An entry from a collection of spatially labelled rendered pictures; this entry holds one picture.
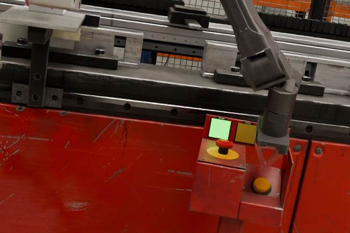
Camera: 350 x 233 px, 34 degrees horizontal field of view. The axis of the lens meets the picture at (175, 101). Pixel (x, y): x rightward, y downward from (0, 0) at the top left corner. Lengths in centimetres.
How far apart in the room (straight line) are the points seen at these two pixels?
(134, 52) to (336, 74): 57
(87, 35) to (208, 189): 56
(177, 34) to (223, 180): 70
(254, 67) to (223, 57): 45
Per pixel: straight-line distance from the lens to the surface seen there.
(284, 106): 117
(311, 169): 161
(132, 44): 156
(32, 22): 131
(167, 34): 182
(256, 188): 131
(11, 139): 153
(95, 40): 156
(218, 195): 125
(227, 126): 136
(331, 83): 169
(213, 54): 158
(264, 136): 120
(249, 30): 113
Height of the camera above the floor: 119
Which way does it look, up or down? 14 degrees down
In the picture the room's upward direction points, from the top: 9 degrees clockwise
